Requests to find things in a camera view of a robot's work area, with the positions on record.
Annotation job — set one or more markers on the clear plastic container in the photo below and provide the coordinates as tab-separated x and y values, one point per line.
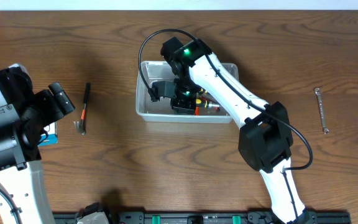
161	111

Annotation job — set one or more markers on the small claw hammer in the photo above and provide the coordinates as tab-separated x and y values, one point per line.
80	125

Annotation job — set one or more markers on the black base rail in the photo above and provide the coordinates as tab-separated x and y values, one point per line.
99	213

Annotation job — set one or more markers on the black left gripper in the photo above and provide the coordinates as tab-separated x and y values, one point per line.
51	114

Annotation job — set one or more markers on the stubby yellow black screwdriver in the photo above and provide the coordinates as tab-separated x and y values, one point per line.
207	104

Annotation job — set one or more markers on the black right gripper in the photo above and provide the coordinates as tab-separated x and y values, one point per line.
179	106

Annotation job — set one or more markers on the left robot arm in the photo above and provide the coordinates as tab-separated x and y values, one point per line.
23	118

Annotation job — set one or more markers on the small silver wrench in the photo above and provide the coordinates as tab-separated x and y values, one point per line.
317	92

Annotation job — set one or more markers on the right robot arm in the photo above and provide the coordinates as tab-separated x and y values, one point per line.
265	133

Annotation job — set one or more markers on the blue white screwdriver box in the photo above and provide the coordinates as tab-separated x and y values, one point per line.
49	135

